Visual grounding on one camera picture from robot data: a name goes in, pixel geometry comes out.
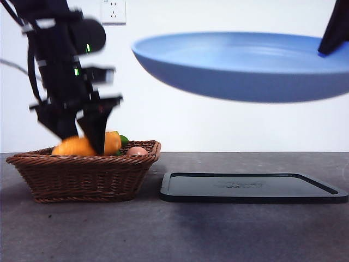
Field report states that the brown wicker basket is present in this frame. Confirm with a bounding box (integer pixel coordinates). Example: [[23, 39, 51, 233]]
[[5, 140, 161, 204]]

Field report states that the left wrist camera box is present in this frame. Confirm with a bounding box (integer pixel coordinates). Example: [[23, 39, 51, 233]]
[[81, 66, 116, 84]]

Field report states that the thin grey cable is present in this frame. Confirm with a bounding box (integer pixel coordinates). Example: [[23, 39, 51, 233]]
[[0, 59, 41, 81]]

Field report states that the white wall socket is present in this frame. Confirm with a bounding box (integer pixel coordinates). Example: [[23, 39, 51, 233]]
[[101, 0, 127, 26]]

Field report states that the brown egg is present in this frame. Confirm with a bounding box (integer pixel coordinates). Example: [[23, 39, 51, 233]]
[[125, 146, 149, 158]]

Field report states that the blue round plate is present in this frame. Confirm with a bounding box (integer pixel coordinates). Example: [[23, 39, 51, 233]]
[[131, 32, 349, 104]]

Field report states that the black rectangular tray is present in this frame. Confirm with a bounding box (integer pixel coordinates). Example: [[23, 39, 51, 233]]
[[159, 171, 349, 204]]

